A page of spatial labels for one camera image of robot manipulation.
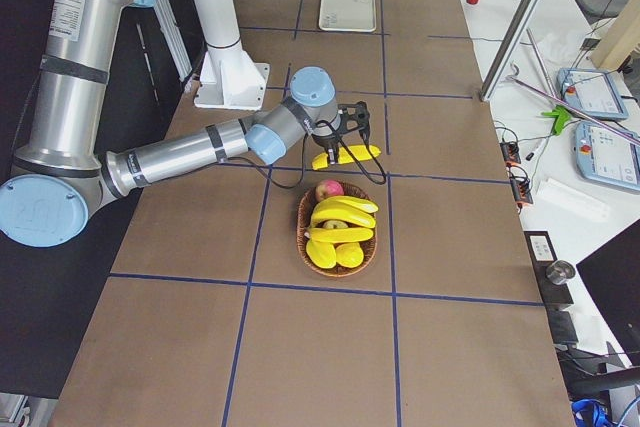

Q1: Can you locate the upper teach pendant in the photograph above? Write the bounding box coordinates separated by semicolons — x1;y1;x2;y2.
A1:
556;68;629;121

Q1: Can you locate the pink red apple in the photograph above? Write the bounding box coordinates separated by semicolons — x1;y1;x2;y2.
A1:
314;179;344;202

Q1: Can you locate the yellow-green banana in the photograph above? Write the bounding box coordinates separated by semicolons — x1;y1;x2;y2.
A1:
314;195;379;214

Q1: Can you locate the pale yellow apple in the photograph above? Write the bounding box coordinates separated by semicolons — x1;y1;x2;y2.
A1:
322;220;349;230

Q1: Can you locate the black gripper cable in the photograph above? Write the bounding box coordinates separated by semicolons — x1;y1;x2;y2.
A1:
219;102;389;191

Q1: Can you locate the yellow banana with stem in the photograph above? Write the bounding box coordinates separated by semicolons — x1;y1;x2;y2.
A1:
305;227;374;244

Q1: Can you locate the brown wicker basket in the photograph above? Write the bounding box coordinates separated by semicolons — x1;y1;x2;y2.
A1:
296;182;377;278

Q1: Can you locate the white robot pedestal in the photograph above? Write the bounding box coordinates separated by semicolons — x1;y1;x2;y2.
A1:
194;0;270;111

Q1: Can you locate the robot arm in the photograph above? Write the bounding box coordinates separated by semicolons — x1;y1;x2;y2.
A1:
1;0;370;248

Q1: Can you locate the lower teach pendant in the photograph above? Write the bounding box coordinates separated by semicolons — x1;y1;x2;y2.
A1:
575;121;639;191

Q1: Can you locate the aluminium frame post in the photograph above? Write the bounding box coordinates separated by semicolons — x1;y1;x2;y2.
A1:
480;0;540;102

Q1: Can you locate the teach pendant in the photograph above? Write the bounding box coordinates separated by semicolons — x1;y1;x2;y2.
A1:
575;121;639;191
556;68;629;121

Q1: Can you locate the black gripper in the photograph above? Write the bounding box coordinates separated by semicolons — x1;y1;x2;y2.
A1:
312;102;370;166

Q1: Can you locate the white bear tray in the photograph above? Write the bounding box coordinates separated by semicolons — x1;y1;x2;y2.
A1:
318;0;376;33

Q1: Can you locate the small metal cup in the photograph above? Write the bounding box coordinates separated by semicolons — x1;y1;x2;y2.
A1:
545;259;576;285

